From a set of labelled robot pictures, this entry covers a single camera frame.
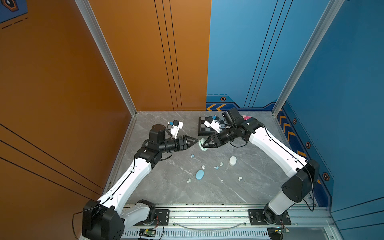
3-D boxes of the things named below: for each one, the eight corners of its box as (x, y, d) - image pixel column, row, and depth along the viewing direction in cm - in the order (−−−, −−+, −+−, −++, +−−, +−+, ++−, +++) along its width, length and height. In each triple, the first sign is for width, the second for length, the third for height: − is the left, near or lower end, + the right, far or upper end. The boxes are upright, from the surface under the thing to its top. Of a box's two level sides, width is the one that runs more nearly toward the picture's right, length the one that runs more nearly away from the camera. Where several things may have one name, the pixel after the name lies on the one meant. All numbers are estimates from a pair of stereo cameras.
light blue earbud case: (195, 180, 87) (195, 179, 85) (195, 171, 91) (195, 169, 89) (204, 180, 87) (204, 179, 85) (204, 171, 91) (204, 169, 89)
